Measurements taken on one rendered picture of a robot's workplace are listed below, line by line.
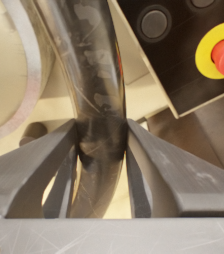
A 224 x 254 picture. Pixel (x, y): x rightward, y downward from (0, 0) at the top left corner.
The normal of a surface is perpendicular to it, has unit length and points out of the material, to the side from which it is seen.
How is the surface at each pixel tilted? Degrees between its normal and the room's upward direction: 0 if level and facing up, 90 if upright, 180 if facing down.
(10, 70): 109
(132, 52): 90
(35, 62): 90
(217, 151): 0
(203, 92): 90
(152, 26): 90
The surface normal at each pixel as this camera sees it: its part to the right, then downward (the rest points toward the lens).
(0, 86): 0.49, 0.61
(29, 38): 0.02, 0.58
